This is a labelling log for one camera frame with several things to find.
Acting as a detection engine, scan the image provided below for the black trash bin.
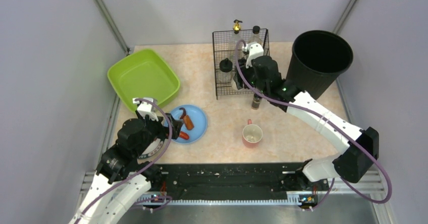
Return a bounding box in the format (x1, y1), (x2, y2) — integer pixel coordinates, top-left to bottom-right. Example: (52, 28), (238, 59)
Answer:
(286, 30), (353, 99)

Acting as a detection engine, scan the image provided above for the white green rimmed plate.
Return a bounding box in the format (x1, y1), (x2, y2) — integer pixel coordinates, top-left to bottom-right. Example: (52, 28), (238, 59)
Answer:
(138, 139), (164, 159)

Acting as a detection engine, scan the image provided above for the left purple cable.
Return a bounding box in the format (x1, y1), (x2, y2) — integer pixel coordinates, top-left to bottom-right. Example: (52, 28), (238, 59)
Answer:
(73, 98), (173, 224)

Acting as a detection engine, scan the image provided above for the green plastic tub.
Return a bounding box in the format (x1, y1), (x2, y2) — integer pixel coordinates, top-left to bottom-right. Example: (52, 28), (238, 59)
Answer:
(107, 48), (181, 112)

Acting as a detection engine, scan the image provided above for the clear jar black lid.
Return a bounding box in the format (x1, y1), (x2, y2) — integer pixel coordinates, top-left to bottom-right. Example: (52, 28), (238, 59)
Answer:
(231, 75), (242, 91)
(219, 58), (233, 83)

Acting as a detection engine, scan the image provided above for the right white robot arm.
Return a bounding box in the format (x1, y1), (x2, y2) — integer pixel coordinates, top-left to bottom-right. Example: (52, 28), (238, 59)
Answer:
(233, 55), (379, 183)

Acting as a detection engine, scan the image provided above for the small dark spice bottle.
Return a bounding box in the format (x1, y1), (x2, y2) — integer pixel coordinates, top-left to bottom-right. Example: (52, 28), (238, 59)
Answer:
(251, 94), (262, 110)

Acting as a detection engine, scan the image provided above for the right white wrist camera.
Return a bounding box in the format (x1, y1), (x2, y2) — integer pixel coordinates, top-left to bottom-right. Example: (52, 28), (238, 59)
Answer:
(242, 42), (264, 69)

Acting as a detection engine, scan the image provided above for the pink mug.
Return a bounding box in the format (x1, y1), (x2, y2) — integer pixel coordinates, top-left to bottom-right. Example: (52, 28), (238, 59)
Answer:
(242, 119), (263, 148)

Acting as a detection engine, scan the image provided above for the brown sauce bottle black cap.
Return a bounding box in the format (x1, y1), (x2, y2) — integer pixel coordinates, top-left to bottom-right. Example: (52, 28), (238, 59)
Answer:
(247, 26), (263, 45)

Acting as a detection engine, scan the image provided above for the blue plate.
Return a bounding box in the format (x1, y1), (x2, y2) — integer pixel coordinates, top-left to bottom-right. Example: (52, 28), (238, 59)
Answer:
(170, 104), (207, 144)

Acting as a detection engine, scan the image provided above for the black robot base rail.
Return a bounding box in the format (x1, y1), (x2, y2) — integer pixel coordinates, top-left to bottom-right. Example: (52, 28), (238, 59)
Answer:
(146, 162), (329, 204)

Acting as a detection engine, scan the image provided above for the orange sausage piece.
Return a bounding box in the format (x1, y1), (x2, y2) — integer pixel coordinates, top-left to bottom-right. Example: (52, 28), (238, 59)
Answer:
(182, 115), (194, 131)

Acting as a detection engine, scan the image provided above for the clear bottle gold pump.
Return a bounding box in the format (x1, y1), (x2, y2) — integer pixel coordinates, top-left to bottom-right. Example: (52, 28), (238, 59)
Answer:
(228, 19), (242, 61)

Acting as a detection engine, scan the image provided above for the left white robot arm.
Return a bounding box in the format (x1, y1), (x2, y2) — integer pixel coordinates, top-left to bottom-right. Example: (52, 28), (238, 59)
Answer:
(70, 111), (184, 223)

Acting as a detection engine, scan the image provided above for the black wire basket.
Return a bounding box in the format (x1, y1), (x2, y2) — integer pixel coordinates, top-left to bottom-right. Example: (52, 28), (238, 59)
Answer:
(212, 28), (270, 99)

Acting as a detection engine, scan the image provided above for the red sausage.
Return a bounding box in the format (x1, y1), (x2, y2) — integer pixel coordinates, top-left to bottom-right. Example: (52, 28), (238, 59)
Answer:
(179, 131), (190, 140)

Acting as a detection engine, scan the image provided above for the dark red chili pepper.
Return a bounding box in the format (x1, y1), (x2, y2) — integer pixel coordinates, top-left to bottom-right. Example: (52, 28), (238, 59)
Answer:
(179, 107), (187, 120)

